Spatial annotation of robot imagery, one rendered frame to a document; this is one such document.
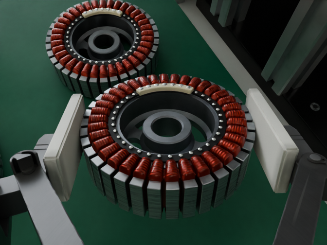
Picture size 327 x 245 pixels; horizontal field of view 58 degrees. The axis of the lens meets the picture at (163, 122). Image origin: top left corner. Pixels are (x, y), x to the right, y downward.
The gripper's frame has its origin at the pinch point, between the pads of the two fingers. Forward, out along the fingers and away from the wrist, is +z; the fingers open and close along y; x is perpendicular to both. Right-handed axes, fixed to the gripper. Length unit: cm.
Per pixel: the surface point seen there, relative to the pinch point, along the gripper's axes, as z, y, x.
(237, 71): 14.1, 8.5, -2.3
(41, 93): 11.2, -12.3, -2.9
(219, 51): 16.5, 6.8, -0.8
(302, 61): 6.4, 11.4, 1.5
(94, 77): 9.1, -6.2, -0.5
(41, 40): 17.4, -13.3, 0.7
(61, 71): 10.2, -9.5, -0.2
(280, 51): 8.6, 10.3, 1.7
